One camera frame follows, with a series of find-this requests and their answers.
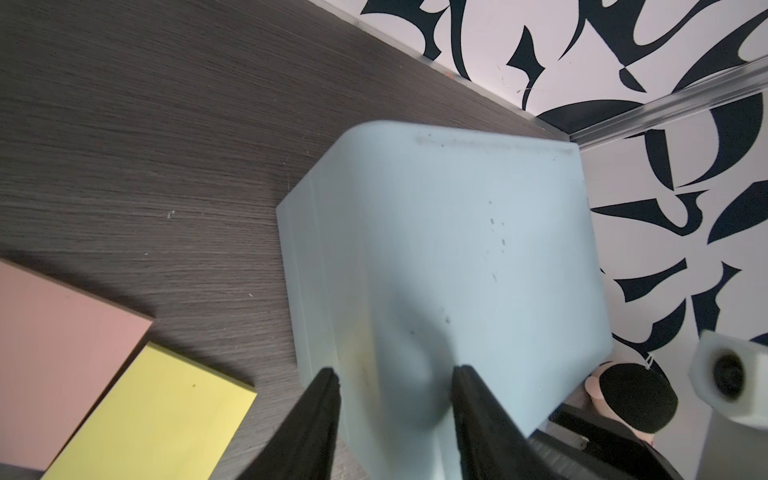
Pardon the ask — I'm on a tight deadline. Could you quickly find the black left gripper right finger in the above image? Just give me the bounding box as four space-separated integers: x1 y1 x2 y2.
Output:
451 365 557 479

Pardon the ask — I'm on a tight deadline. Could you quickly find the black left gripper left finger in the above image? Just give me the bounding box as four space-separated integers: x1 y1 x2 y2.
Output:
239 367 341 480

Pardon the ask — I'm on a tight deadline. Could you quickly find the yellow sticky note pad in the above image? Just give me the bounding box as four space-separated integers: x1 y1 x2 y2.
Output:
44 343 257 479

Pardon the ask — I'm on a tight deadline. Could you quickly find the light blue drawer box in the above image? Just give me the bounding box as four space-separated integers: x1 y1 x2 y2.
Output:
276 121 612 479

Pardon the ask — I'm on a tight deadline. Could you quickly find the pink sticky note pad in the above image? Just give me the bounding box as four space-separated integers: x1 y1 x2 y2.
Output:
1 261 152 470

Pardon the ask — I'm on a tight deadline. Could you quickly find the plush doll black hair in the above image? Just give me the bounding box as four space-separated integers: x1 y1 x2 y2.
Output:
584 361 678 445

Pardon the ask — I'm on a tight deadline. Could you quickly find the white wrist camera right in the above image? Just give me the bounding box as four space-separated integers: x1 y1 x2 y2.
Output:
688 330 767 431

